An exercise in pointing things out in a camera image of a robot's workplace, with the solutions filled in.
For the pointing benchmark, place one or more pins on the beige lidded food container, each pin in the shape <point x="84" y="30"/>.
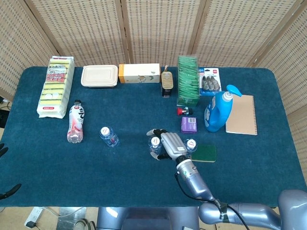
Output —
<point x="99" y="75"/>

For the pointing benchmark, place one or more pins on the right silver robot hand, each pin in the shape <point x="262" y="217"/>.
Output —
<point x="173" y="145"/>

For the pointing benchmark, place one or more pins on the gold black tin can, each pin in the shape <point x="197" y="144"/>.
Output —
<point x="166" y="80"/>

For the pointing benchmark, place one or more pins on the grey robot torso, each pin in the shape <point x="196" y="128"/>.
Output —
<point x="144" y="219"/>

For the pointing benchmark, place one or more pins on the pink sports drink bottle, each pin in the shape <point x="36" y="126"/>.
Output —
<point x="76" y="122"/>

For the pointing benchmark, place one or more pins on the kraft spiral notebook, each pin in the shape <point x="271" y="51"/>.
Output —
<point x="242" y="115"/>

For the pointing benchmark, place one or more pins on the blister pack of clips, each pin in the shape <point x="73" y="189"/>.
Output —
<point x="209" y="81"/>

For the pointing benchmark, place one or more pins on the blue carpet table cover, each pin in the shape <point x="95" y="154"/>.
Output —
<point x="120" y="172"/>

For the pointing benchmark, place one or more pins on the clear Ganten water bottle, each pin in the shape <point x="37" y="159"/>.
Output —
<point x="109" y="139"/>
<point x="191" y="144"/>
<point x="155" y="141"/>

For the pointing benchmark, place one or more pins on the small purple box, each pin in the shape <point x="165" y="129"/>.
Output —
<point x="189" y="124"/>

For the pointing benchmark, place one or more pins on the green yellow scrub sponge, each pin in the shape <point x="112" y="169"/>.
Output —
<point x="205" y="153"/>

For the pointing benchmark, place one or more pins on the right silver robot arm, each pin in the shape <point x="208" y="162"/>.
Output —
<point x="196" y="182"/>

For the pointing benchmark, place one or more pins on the white power strip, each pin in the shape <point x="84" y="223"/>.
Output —
<point x="33" y="218"/>

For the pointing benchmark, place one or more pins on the yellow sponge multipack bag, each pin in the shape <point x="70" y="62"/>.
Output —
<point x="55" y="88"/>

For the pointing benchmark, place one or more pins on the blue detergent jug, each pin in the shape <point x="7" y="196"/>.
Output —
<point x="217" y="115"/>

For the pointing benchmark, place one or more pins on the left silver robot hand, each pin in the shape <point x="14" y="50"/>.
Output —
<point x="12" y="189"/>

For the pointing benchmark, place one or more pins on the woven bamboo folding screen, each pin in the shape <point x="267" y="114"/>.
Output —
<point x="163" y="31"/>

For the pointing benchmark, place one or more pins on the white orange carton box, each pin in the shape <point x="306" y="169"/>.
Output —
<point x="139" y="73"/>

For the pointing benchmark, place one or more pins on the clear box of green packets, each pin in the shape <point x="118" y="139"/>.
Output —
<point x="188" y="81"/>

